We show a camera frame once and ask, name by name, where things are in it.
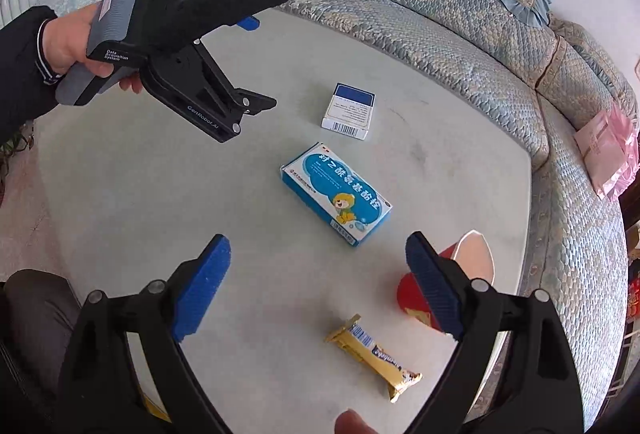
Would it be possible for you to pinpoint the red paper cup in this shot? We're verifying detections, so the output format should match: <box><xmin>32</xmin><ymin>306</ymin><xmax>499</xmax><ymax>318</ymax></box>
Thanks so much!
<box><xmin>394</xmin><ymin>228</ymin><xmax>496</xmax><ymax>331</ymax></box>

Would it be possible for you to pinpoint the quilted blue sofa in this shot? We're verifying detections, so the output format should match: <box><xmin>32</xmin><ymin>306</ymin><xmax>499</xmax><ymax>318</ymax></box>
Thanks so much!
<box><xmin>0</xmin><ymin>0</ymin><xmax>640</xmax><ymax>431</ymax></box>

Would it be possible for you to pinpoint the person's left forearm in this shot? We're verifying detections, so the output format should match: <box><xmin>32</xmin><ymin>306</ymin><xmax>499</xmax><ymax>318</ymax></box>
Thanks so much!
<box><xmin>0</xmin><ymin>5</ymin><xmax>64</xmax><ymax>133</ymax></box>

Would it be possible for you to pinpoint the person's grey trouser leg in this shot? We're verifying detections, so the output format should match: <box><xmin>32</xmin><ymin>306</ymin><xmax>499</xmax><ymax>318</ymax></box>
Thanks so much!
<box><xmin>0</xmin><ymin>268</ymin><xmax>84</xmax><ymax>416</ymax></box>

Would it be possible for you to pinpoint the person's right hand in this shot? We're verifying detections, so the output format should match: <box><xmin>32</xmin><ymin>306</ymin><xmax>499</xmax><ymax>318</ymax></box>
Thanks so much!
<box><xmin>333</xmin><ymin>408</ymin><xmax>377</xmax><ymax>434</ymax></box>

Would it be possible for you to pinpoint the beige coffee table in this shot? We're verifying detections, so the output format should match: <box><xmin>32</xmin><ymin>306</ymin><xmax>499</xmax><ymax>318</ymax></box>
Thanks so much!
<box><xmin>29</xmin><ymin>6</ymin><xmax>540</xmax><ymax>434</ymax></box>

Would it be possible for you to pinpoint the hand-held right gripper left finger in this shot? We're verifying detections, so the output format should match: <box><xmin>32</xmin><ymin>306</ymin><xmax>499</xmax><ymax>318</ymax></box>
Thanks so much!
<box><xmin>54</xmin><ymin>234</ymin><xmax>233</xmax><ymax>434</ymax></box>

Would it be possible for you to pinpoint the white and blue cigarette box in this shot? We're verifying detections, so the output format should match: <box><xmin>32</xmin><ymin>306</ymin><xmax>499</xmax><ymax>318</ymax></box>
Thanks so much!
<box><xmin>320</xmin><ymin>83</ymin><xmax>376</xmax><ymax>141</ymax></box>

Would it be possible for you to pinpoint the gold snack bar wrapper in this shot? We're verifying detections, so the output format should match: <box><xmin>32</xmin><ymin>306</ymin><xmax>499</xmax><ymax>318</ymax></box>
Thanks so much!
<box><xmin>323</xmin><ymin>313</ymin><xmax>424</xmax><ymax>404</ymax></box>

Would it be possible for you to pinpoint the person's left hand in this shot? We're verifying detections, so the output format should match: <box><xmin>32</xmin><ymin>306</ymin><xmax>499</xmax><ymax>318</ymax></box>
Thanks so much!
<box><xmin>42</xmin><ymin>7</ymin><xmax>146</xmax><ymax>95</ymax></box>

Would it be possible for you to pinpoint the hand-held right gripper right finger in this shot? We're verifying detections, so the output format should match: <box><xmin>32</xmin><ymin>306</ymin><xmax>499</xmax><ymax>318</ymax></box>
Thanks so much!
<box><xmin>404</xmin><ymin>231</ymin><xmax>586</xmax><ymax>434</ymax></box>

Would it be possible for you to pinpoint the pink gift bag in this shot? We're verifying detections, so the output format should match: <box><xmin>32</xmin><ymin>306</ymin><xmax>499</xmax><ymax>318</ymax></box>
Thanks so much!
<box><xmin>573</xmin><ymin>105</ymin><xmax>640</xmax><ymax>201</ymax></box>

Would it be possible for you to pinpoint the blue medicine box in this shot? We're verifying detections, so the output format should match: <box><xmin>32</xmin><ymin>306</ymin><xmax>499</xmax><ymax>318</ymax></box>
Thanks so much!
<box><xmin>279</xmin><ymin>142</ymin><xmax>394</xmax><ymax>248</ymax></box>

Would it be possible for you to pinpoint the potted plant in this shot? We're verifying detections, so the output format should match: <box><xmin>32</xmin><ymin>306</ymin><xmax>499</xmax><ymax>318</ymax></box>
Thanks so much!
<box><xmin>0</xmin><ymin>121</ymin><xmax>34</xmax><ymax>160</ymax></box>

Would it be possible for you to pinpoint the plain quilted sofa pillow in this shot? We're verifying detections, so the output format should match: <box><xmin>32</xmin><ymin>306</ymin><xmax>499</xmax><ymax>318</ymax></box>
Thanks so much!
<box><xmin>536</xmin><ymin>18</ymin><xmax>639</xmax><ymax>126</ymax></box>

